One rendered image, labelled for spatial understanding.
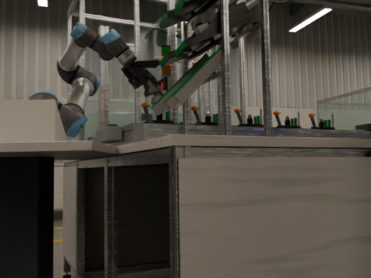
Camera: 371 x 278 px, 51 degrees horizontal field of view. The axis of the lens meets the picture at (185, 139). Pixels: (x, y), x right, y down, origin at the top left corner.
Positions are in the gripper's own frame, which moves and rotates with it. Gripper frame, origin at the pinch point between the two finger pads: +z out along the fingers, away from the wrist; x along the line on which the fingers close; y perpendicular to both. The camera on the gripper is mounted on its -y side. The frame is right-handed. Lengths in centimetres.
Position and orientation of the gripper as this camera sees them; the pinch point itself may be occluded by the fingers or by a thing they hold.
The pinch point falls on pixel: (160, 94)
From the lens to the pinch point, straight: 181.0
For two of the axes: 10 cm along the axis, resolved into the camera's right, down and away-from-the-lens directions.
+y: -6.7, 6.4, -3.8
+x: 4.3, -0.8, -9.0
